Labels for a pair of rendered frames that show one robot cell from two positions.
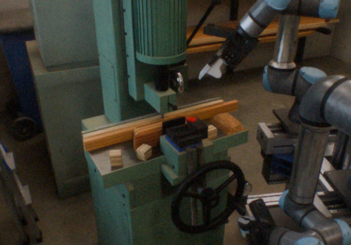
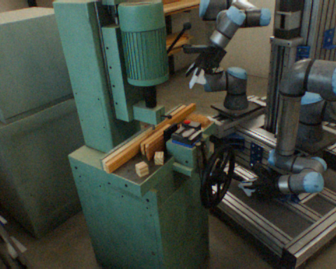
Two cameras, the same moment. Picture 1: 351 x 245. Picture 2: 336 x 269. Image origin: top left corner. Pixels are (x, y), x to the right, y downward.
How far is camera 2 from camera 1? 0.50 m
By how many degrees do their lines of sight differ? 20
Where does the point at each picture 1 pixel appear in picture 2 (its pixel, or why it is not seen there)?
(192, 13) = not seen: hidden behind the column
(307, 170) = (291, 129)
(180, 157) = (193, 151)
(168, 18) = (158, 46)
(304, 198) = (290, 150)
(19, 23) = not seen: outside the picture
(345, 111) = (325, 79)
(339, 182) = not seen: hidden behind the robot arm
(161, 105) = (157, 118)
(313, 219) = (301, 162)
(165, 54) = (158, 76)
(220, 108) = (186, 111)
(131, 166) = (156, 171)
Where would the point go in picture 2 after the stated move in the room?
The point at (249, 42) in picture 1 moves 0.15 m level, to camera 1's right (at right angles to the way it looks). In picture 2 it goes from (220, 52) to (250, 46)
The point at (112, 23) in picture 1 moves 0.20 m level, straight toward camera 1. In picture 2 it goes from (96, 61) to (118, 72)
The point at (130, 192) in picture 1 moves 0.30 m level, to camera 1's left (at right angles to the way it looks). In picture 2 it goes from (157, 194) to (85, 220)
